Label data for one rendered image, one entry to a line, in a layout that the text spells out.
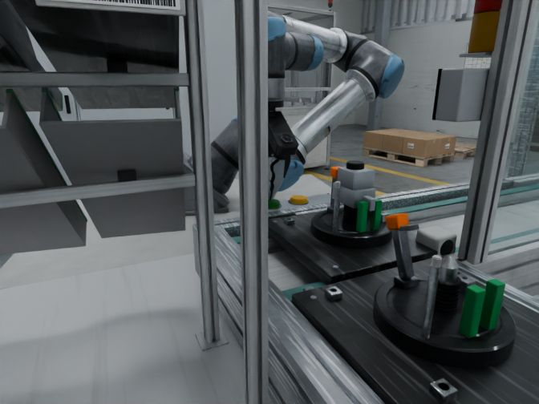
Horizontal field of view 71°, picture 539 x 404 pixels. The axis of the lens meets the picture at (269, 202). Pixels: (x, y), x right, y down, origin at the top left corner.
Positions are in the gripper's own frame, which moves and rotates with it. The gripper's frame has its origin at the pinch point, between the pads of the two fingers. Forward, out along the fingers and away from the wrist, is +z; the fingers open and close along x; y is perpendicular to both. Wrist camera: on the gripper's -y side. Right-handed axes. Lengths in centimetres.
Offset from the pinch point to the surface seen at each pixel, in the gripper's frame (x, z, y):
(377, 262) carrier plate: -2.0, 1.5, -32.8
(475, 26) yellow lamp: -15.2, -30.9, -32.6
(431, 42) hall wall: -706, -109, 631
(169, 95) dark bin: 23.5, -22.0, -18.5
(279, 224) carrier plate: 4.4, 1.5, -13.2
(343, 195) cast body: -3.4, -5.4, -21.8
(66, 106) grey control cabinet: 51, -5, 268
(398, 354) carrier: 9.2, 1.5, -49.1
